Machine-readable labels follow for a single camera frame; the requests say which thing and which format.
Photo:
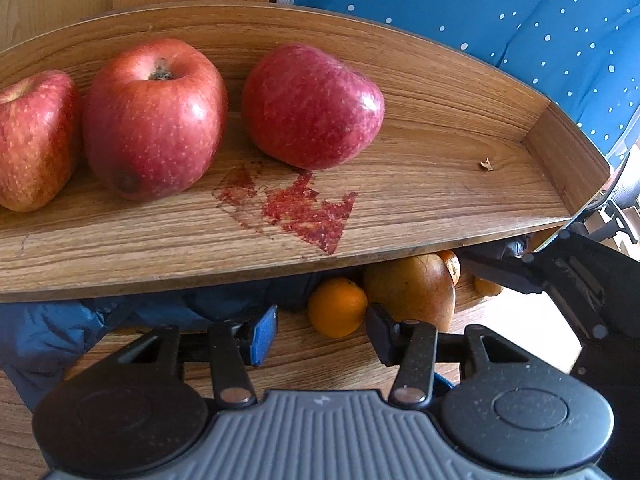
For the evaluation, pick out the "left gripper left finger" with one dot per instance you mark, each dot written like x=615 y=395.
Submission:
x=229 y=346

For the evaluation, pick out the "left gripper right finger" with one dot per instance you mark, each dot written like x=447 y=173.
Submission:
x=415 y=347

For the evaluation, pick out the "brown round pear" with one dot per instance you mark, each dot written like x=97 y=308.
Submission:
x=414 y=288

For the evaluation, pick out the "small orange tangerine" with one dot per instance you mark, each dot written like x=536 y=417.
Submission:
x=452 y=263

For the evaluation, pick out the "small brown kiwi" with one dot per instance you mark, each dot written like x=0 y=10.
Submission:
x=487 y=288

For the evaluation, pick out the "dark blue jacket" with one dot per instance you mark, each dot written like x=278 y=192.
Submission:
x=40 y=340

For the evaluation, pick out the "rightmost dark red apple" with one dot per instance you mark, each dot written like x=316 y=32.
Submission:
x=308 y=109

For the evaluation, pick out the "blue polka dot fabric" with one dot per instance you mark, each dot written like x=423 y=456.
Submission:
x=582 y=54

